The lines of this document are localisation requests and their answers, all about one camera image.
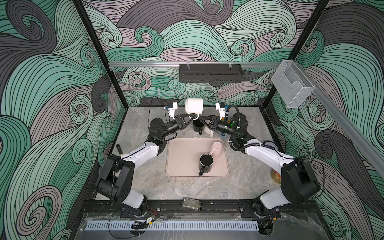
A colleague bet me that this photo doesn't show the cream upside-down mug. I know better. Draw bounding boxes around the cream upside-down mug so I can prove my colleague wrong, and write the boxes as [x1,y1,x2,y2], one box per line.
[185,98,204,120]

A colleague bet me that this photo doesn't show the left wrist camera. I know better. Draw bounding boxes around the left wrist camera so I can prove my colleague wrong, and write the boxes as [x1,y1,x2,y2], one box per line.
[165,102,178,119]

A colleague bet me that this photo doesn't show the pink tray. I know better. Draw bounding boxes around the pink tray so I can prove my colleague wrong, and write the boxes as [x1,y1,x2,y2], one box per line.
[166,138,230,178]

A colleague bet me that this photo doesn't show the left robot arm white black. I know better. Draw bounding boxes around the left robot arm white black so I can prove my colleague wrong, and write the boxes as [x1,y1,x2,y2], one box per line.
[96,114,198,209]

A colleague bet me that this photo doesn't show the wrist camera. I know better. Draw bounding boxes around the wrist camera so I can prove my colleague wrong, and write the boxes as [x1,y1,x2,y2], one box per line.
[215,103,228,120]
[165,102,178,119]

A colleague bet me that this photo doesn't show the black white upside-down mug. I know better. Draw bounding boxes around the black white upside-down mug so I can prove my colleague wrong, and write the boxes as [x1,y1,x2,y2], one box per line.
[193,119,205,136]

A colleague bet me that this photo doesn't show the clear plastic wall bin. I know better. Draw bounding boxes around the clear plastic wall bin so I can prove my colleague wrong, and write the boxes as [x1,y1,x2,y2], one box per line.
[272,60,315,109]

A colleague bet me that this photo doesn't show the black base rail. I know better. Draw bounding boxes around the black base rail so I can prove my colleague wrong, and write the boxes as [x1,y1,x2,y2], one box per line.
[81,200,320,220]

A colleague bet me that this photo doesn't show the black wall shelf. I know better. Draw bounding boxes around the black wall shelf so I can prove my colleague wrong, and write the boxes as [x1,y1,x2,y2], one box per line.
[179,64,244,84]

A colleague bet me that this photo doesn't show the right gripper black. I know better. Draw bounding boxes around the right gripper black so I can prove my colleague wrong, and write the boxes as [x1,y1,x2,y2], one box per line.
[201,115,241,139]

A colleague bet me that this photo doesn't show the pink upside-down mug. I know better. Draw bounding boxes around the pink upside-down mug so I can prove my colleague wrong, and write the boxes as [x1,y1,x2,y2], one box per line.
[210,142,223,159]

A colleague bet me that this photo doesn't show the small round clock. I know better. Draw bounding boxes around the small round clock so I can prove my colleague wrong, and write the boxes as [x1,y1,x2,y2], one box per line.
[264,141,279,150]

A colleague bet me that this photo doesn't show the white ribbed mug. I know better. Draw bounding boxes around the white ribbed mug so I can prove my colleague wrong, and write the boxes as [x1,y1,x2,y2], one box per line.
[205,128,214,138]

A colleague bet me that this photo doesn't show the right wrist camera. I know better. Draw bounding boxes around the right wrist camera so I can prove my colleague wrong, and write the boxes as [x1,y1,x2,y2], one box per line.
[215,103,228,120]

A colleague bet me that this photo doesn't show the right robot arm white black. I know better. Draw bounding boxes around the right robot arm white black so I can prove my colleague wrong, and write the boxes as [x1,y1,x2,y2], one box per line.
[199,114,321,211]

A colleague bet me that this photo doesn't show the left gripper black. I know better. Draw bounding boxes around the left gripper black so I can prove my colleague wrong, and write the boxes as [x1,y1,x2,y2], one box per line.
[159,115,194,141]

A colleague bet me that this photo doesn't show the white slotted cable duct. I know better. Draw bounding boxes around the white slotted cable duct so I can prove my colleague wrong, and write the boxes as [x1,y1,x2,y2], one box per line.
[85,220,259,231]

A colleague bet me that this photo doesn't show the aluminium wall rail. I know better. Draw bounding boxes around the aluminium wall rail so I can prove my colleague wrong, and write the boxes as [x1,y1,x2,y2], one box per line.
[108,61,281,68]

